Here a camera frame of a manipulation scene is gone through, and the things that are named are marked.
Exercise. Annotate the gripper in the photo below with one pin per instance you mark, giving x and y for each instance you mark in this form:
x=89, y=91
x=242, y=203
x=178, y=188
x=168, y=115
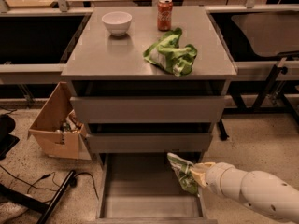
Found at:
x=215, y=175

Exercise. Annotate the green jalapeno chip bag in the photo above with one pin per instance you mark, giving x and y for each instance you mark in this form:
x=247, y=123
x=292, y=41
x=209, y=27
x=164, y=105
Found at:
x=182, y=169

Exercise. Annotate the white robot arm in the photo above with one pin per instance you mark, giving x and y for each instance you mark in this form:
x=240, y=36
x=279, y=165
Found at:
x=258, y=191

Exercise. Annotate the open grey bottom drawer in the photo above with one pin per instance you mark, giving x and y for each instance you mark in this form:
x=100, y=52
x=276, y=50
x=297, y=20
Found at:
x=143, y=189

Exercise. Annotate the grey middle drawer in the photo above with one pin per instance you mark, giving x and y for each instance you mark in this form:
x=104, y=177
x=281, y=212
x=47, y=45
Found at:
x=148, y=142

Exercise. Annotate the grey top drawer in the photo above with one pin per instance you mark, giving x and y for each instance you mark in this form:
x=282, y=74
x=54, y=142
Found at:
x=148, y=109

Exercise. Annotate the crumpled light green chip bag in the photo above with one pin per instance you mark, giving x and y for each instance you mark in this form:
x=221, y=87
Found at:
x=166, y=54

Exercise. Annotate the grey right side table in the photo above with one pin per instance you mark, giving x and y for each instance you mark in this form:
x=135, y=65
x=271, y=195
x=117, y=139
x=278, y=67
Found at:
x=262, y=43

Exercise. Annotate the brown cardboard box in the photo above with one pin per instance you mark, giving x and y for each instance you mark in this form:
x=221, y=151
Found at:
x=57, y=130

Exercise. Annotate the red soda can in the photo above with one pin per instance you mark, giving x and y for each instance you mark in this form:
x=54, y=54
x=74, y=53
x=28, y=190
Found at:
x=164, y=13

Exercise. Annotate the white ceramic bowl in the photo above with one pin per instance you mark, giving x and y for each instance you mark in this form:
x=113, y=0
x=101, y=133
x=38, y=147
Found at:
x=117, y=22

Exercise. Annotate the black chair base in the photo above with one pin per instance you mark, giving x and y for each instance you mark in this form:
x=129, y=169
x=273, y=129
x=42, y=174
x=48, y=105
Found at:
x=7, y=140

